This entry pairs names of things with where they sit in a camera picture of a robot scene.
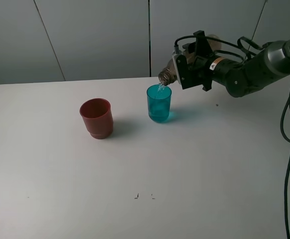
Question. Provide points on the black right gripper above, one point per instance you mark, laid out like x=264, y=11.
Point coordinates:
x=204, y=67

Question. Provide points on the smoky transparent plastic bottle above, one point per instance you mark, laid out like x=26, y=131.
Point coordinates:
x=168, y=76

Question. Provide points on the teal transparent plastic cup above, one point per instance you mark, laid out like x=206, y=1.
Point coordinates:
x=158, y=102

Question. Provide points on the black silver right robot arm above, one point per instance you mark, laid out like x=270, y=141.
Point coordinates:
x=271, y=64

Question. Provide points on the red plastic cup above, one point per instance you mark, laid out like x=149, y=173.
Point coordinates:
x=97, y=117

